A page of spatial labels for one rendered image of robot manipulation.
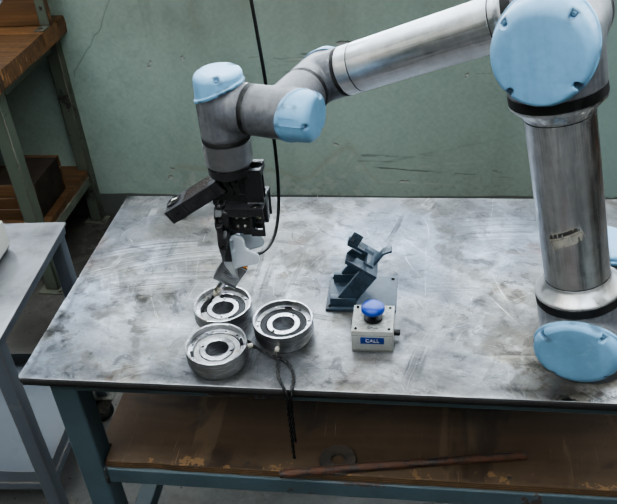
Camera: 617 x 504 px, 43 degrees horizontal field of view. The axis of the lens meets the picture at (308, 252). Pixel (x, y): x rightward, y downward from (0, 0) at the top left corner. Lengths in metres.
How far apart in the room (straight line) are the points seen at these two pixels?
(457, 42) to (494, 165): 1.94
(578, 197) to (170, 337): 0.76
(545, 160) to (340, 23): 1.87
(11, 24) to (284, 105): 2.00
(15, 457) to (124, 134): 1.46
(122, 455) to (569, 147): 1.02
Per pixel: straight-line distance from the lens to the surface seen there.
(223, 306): 1.43
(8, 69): 2.65
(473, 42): 1.09
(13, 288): 1.87
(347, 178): 3.04
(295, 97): 1.09
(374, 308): 1.30
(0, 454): 2.17
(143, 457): 1.57
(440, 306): 1.43
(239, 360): 1.30
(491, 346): 1.35
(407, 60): 1.12
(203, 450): 1.55
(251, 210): 1.21
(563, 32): 0.89
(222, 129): 1.15
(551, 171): 0.98
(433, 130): 2.93
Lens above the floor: 1.70
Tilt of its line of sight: 35 degrees down
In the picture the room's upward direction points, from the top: 5 degrees counter-clockwise
